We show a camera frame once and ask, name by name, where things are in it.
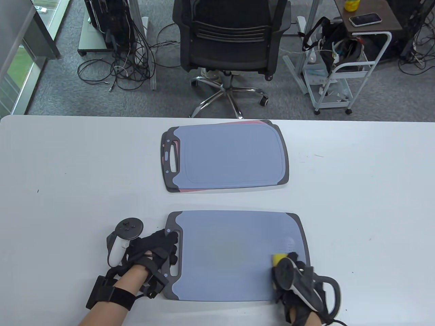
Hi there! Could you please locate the person's left hand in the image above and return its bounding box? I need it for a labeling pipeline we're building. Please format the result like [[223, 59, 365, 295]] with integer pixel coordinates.
[[126, 229, 179, 300]]

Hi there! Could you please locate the person's right hand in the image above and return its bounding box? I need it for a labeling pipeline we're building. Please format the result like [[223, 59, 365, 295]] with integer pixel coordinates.
[[272, 251, 335, 325]]

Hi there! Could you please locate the blue cutting board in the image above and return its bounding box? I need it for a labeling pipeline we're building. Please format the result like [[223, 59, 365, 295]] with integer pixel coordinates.
[[160, 123, 290, 193], [163, 211, 310, 302]]

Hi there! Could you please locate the pink cutting board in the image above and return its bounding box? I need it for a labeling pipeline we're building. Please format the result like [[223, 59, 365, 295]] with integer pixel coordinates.
[[167, 120, 274, 194]]

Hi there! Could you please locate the person's right forearm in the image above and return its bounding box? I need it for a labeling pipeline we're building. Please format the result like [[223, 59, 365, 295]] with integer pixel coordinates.
[[296, 309, 325, 326]]

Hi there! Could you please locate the grey right hand controller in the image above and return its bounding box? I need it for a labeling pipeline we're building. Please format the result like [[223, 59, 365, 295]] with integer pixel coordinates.
[[274, 257, 341, 318]]

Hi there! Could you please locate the grey hand controller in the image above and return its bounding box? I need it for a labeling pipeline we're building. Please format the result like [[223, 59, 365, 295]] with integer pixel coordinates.
[[274, 257, 341, 318], [106, 217, 144, 269]]

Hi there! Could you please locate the grey left hand controller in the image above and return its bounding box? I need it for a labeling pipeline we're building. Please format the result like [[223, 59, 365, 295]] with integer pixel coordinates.
[[106, 217, 144, 269]]

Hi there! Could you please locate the silver metal desk leg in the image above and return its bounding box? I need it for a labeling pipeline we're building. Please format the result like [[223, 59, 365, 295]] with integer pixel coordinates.
[[282, 0, 321, 95]]

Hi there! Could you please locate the blue packet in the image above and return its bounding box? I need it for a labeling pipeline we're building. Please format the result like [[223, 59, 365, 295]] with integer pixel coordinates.
[[303, 65, 329, 78]]

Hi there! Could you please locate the black office chair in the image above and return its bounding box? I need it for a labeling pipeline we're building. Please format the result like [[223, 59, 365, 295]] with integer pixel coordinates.
[[172, 0, 291, 119]]

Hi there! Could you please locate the glass window panel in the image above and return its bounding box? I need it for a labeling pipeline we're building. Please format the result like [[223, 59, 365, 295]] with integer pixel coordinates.
[[0, 37, 48, 116]]

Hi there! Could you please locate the black bag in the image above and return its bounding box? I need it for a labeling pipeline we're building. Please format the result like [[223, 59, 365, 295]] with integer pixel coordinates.
[[302, 16, 366, 73]]

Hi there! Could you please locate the black computer tower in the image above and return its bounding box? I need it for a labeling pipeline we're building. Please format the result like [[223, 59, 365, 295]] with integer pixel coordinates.
[[84, 0, 136, 51]]

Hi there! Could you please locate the white desk leg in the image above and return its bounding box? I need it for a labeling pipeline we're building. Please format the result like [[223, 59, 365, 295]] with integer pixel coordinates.
[[129, 0, 157, 90]]

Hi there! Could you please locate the white cart with brown top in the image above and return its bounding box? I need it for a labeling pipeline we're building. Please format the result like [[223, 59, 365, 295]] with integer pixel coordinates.
[[302, 0, 403, 115]]

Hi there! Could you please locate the white smartphone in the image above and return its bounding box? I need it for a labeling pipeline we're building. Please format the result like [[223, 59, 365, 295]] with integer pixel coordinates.
[[348, 13, 383, 28]]

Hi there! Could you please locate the black left wrist camera strap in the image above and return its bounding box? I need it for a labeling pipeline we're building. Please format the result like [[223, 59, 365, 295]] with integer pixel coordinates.
[[86, 276, 136, 311]]

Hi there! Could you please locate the black floor cable bundle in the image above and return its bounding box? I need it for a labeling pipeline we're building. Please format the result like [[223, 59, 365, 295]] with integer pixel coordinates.
[[77, 20, 180, 92], [398, 0, 435, 75]]

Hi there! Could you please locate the grey metal base plate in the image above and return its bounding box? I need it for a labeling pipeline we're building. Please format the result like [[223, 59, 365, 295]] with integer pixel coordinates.
[[77, 14, 109, 56]]

